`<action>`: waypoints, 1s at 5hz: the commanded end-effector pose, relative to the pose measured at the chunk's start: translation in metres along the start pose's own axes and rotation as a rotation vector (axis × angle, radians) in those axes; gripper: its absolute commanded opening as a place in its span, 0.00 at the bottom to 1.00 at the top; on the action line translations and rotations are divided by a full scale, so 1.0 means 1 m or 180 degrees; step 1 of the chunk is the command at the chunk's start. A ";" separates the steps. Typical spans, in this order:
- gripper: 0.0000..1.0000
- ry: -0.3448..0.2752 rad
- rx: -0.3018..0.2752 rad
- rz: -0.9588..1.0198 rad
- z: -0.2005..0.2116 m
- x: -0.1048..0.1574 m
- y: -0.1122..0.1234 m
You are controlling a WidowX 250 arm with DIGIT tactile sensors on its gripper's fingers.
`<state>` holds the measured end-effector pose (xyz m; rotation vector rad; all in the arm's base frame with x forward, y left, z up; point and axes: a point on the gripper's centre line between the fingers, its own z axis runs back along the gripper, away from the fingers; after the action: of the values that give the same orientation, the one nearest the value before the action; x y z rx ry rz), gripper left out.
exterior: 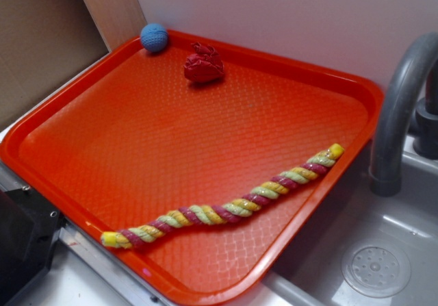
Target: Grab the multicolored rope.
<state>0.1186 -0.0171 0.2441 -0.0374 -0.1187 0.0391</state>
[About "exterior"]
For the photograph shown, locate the grey plastic sink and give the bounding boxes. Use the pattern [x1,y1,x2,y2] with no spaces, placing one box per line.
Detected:
[263,137,437,305]

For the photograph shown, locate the wooden board strip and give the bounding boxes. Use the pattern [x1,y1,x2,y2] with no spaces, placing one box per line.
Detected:
[83,0,146,51]

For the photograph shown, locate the dark grey faucet knob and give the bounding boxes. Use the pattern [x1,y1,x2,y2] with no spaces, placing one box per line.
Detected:
[413,64,437,160]

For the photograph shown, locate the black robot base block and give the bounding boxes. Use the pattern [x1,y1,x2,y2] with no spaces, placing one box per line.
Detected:
[1,186,63,305]

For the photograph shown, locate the brown cardboard panel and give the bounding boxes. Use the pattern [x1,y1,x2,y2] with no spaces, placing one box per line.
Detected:
[1,0,107,129]

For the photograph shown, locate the crumpled red cloth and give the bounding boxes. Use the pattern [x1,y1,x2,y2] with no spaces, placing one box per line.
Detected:
[183,42,224,84]

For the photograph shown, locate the multicolored twisted rope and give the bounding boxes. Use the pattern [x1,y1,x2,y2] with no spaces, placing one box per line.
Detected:
[100,143,345,250]

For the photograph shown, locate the grey curved faucet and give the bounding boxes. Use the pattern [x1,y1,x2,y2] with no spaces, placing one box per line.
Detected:
[369,32,437,196]

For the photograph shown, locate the orange plastic tray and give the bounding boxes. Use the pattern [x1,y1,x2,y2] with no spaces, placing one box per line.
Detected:
[1,31,383,305]

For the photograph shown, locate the aluminium rail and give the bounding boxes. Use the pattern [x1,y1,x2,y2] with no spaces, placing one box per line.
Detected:
[1,164,163,305]

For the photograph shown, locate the blue textured ball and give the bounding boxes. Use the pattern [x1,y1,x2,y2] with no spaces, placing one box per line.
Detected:
[140,23,168,53]

